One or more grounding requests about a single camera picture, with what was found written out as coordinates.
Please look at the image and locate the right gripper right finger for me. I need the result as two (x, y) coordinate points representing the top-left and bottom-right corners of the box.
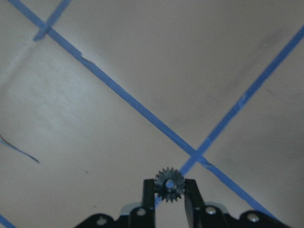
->
(184, 179), (205, 228)

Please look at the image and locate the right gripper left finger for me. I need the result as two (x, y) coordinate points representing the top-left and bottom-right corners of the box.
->
(142, 179), (155, 210)

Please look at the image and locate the small black bearing gear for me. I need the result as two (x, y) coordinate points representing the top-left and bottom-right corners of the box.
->
(154, 167), (186, 202)

